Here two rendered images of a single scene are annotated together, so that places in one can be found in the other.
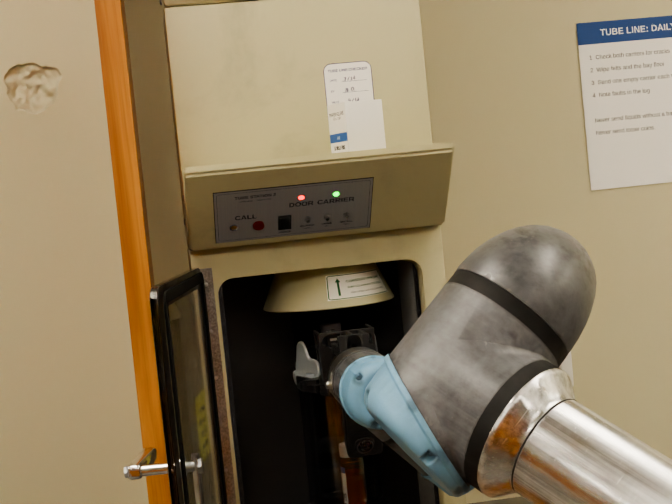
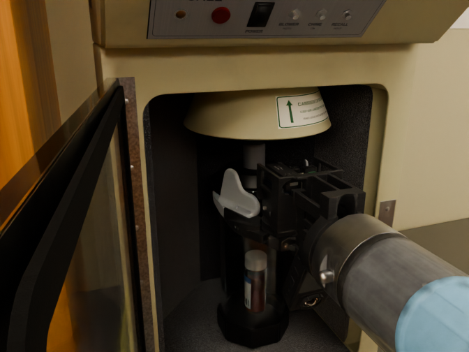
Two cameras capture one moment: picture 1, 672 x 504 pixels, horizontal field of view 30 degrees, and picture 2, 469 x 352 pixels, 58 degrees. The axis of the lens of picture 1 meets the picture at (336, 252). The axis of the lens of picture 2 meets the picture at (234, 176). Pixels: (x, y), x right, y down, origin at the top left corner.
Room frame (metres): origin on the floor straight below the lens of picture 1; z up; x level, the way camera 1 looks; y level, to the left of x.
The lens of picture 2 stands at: (1.18, 0.15, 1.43)
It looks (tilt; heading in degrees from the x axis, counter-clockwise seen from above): 19 degrees down; 348
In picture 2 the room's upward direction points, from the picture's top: straight up
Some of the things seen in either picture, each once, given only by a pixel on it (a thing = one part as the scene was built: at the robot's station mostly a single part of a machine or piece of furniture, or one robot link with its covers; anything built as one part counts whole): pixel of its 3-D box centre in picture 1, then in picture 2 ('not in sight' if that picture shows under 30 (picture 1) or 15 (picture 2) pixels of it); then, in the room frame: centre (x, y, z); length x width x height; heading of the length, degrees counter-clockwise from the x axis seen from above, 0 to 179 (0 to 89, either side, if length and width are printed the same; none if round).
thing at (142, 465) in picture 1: (156, 462); not in sight; (1.31, 0.21, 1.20); 0.10 x 0.05 x 0.03; 178
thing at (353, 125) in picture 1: (356, 127); not in sight; (1.53, -0.04, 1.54); 0.05 x 0.05 x 0.06; 25
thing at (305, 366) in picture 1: (303, 363); (232, 192); (1.63, 0.06, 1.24); 0.09 x 0.03 x 0.06; 32
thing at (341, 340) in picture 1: (349, 365); (310, 216); (1.54, 0.00, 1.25); 0.12 x 0.08 x 0.09; 8
